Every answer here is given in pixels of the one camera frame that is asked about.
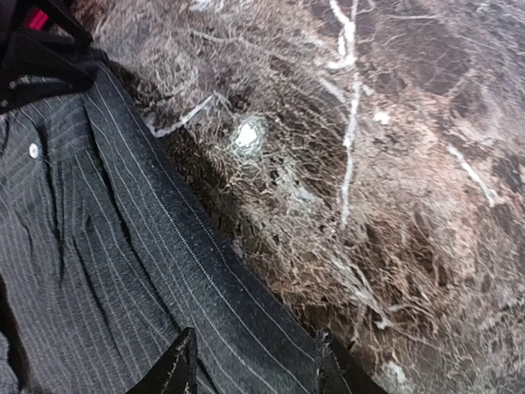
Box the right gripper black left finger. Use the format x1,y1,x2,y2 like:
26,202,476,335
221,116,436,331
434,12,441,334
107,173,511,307
126,327,198,394

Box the black clothes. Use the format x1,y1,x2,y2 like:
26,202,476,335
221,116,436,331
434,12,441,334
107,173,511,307
1,53,316,393

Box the folded red t-shirt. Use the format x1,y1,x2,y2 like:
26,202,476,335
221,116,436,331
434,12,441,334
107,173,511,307
25,8,48,30

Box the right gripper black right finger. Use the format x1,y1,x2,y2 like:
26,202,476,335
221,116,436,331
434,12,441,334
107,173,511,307
315,328,386,394

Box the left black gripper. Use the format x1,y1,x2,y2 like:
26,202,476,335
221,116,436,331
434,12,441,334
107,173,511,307
1,1,94,114

